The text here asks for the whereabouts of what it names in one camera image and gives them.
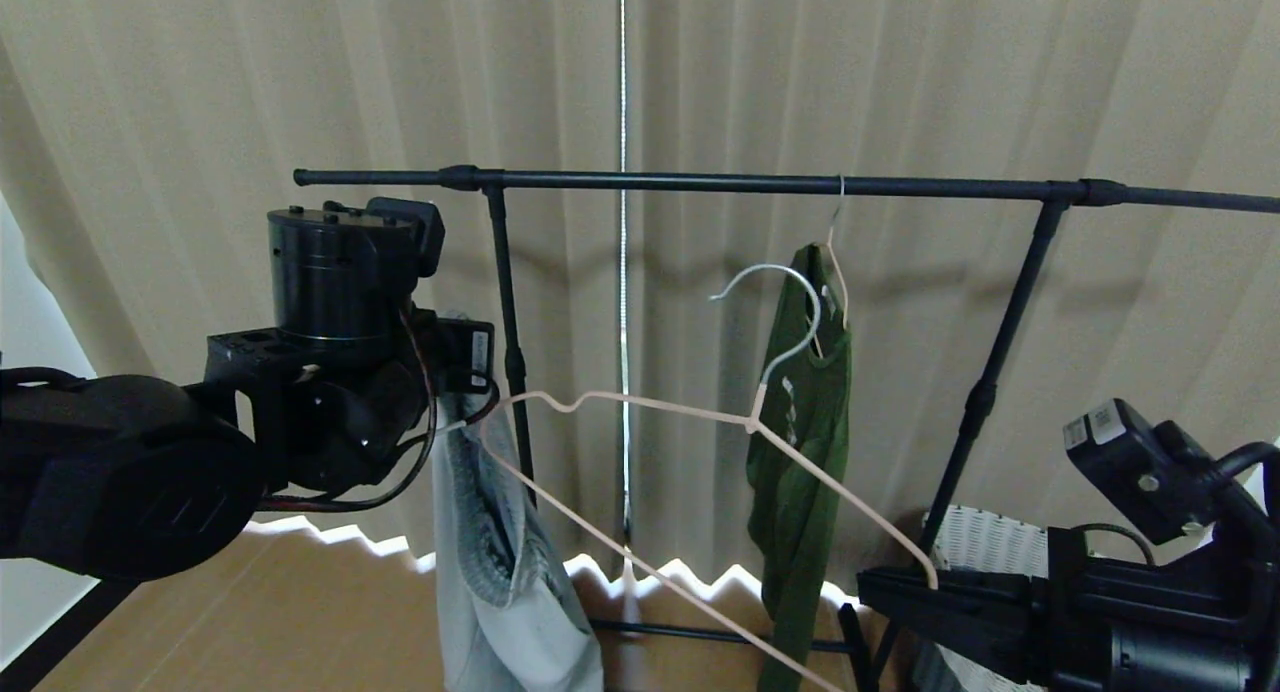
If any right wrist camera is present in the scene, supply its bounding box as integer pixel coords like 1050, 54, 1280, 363
1063, 399, 1251, 548

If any white laundry basket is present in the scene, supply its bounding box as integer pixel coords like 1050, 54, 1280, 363
910, 505, 1101, 692

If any pink clothes hanger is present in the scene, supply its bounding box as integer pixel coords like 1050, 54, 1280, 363
478, 264, 941, 692
825, 177, 851, 358

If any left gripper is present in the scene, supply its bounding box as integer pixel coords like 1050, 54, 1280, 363
285, 317, 498, 493

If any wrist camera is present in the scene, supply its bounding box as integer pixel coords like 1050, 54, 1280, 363
365, 197, 446, 278
1063, 399, 1251, 548

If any black clothes rack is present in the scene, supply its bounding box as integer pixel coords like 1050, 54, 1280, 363
293, 165, 1280, 692

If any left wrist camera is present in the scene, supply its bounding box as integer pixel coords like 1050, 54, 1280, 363
365, 197, 446, 278

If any green printed shirt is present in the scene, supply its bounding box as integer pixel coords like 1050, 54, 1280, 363
745, 244, 853, 692

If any pale grey garment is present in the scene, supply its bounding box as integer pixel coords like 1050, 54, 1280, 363
432, 317, 604, 692

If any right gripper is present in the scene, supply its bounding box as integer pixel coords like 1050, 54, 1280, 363
1045, 527, 1280, 692

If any beige curtain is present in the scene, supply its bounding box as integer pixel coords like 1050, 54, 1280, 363
0, 0, 1280, 613

